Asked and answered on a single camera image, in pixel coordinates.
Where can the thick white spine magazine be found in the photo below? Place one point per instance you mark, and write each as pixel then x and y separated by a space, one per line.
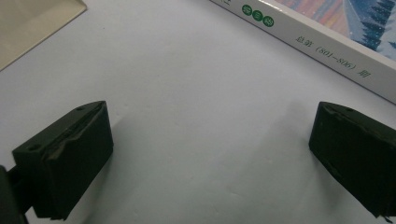
pixel 327 46

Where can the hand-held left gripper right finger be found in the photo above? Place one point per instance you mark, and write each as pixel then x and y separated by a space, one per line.
pixel 358 155

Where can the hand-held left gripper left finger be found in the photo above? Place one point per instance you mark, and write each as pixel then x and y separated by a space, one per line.
pixel 68 161

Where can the wooden expandable book rack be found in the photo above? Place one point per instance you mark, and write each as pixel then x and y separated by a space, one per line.
pixel 31 25

